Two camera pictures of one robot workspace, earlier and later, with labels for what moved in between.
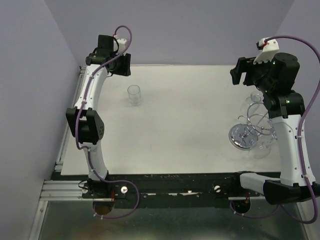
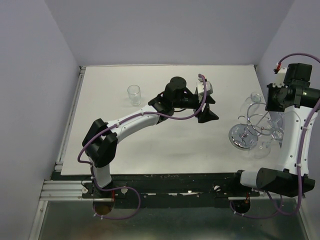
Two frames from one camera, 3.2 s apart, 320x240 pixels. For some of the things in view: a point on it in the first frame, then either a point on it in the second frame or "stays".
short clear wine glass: (134, 92) stays
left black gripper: (125, 70) → (207, 115)
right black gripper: (243, 64) → (271, 106)
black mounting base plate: (164, 190) stays
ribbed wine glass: (250, 103) stays
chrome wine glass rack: (243, 136) stays
